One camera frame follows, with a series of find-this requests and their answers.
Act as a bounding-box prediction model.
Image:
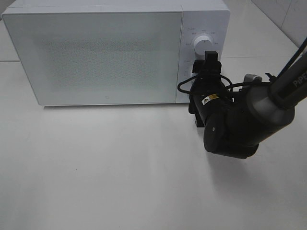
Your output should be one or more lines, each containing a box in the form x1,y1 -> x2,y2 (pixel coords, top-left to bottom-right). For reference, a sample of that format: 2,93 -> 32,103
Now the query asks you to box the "white microwave door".
3,12 -> 182,106

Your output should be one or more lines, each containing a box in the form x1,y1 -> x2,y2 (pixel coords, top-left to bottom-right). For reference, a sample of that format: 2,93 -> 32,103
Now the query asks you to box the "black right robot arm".
189,43 -> 307,159

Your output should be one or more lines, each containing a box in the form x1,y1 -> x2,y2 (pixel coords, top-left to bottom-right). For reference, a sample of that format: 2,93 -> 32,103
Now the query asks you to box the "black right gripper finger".
192,60 -> 204,73
203,51 -> 221,72

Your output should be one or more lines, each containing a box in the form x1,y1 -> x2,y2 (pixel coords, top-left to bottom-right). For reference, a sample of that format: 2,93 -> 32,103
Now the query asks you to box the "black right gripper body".
188,70 -> 228,127

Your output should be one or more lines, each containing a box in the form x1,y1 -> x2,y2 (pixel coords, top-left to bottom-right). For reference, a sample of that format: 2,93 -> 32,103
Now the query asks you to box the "white microwave oven body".
1,0 -> 230,105

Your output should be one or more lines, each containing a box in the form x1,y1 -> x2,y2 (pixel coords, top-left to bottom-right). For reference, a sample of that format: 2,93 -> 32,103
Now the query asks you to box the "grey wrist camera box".
239,74 -> 262,91

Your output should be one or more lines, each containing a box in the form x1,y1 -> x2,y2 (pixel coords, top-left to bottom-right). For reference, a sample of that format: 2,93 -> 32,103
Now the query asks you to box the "white upper power knob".
193,35 -> 213,56

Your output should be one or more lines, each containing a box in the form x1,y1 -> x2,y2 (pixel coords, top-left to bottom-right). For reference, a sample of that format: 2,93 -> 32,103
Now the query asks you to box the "white timer knob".
190,71 -> 197,78

